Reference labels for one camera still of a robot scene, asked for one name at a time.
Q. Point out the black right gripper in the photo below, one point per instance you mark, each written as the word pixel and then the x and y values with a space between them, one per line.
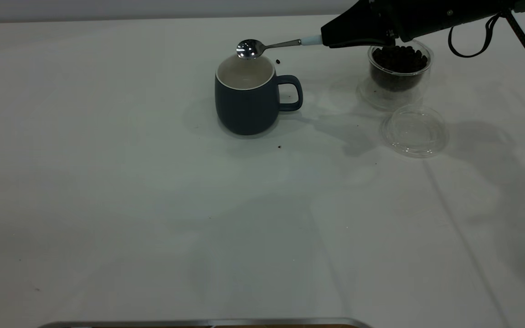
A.
pixel 435 13

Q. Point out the dark blue-grey ceramic mug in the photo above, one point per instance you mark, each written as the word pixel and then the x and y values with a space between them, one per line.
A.
pixel 244 111

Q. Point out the glass cup of coffee beans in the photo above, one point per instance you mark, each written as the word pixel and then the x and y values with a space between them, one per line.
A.
pixel 399 68

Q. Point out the clear round glass dish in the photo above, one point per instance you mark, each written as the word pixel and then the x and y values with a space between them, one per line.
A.
pixel 415 132

